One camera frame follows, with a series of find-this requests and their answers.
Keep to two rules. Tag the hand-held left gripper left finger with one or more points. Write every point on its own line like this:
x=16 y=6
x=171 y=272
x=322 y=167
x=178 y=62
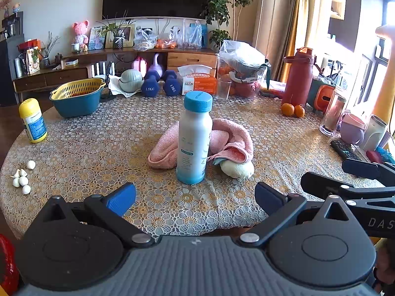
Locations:
x=120 y=199

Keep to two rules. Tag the yellow curtain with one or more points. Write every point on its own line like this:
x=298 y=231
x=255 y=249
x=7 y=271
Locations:
x=301 y=12

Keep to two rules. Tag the bag of oranges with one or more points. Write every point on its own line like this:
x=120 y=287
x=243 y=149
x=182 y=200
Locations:
x=163 y=43

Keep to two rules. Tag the wooden television stand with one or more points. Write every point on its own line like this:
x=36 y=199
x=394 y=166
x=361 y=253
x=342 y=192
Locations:
x=188 y=58

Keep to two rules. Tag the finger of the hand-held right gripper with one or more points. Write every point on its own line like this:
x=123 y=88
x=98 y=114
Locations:
x=321 y=183
x=361 y=168

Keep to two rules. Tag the red-brown water bottle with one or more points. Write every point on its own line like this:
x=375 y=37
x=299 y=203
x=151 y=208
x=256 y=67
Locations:
x=297 y=80

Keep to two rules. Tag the white cloth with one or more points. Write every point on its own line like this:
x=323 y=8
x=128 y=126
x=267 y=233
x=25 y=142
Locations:
x=114 y=88

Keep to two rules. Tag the pink kettle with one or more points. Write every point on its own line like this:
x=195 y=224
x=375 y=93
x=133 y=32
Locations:
x=139 y=64

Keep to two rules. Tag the black cabinet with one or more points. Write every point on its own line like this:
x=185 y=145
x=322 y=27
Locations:
x=7 y=67

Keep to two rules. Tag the pink bear figurine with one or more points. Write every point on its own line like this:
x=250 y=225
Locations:
x=80 y=29

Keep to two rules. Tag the purple mug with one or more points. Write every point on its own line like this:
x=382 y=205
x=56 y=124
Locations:
x=351 y=132

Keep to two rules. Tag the orange fruit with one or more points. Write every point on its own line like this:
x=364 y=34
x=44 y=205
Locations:
x=287 y=109
x=299 y=111

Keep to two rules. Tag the blue crinkled wrapper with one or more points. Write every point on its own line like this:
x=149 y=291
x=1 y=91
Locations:
x=387 y=155

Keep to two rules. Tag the cream photo frame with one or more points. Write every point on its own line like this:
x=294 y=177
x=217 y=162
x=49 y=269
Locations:
x=128 y=34

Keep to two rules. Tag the white cup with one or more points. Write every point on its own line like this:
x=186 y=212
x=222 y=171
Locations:
x=373 y=134

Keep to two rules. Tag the yellow strainer basket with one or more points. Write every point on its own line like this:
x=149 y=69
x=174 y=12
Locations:
x=66 y=90

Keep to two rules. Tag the grey-green round pot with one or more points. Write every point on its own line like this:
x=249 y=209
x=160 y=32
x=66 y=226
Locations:
x=131 y=80

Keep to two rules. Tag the standing air conditioner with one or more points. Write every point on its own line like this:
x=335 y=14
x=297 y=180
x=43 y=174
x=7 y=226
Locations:
x=271 y=15

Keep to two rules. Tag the blue packet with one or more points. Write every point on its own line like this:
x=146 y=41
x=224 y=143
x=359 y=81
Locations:
x=198 y=32

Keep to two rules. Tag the blue plastic basin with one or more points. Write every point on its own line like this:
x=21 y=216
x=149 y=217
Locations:
x=77 y=106

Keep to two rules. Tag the black remote control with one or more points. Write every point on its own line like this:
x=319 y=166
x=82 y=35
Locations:
x=345 y=151

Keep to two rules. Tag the orange and white tissue pack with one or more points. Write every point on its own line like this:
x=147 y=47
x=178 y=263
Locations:
x=200 y=83

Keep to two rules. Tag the printed snack bag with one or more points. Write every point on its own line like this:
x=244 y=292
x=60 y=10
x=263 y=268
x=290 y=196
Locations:
x=33 y=61

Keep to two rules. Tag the clear container with oranges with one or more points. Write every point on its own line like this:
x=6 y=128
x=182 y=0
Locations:
x=223 y=69

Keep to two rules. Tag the white plastic bag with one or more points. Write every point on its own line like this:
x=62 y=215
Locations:
x=185 y=37

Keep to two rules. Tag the picture card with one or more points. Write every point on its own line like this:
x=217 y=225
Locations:
x=97 y=38

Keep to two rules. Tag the tall green houseplant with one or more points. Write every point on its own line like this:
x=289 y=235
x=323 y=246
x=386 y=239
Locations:
x=219 y=9

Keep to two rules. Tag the yellow bottle with blue label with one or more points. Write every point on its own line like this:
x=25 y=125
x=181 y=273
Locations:
x=34 y=123

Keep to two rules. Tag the clear glass tumbler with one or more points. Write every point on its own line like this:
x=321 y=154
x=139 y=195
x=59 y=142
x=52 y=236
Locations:
x=331 y=117

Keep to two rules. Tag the small potted plant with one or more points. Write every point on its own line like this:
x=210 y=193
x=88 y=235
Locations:
x=117 y=41

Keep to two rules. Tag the vase with dry twigs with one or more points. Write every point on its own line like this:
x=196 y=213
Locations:
x=45 y=61

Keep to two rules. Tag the orange and green tissue box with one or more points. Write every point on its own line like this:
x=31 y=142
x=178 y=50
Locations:
x=324 y=97

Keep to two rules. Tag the white bottle with blue cap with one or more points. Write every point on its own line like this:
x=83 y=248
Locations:
x=193 y=141

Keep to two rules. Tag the clear glass cup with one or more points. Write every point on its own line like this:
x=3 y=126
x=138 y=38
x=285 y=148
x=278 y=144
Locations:
x=222 y=92

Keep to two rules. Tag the group of white garlic cloves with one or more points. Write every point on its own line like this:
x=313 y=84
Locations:
x=23 y=180

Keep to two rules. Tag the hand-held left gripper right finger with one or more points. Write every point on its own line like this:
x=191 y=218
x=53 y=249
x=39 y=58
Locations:
x=268 y=200

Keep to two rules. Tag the crumpled clear plastic bag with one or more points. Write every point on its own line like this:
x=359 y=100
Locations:
x=145 y=38

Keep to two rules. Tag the red plastic object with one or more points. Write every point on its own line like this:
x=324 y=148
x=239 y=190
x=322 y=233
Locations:
x=6 y=262

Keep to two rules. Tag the blue dumbbell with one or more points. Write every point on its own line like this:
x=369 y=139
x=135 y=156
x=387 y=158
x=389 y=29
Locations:
x=150 y=86
x=170 y=84

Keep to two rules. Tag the red notebook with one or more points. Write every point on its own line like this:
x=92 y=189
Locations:
x=374 y=156

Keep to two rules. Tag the pink towel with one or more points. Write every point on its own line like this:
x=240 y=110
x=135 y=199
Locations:
x=231 y=135

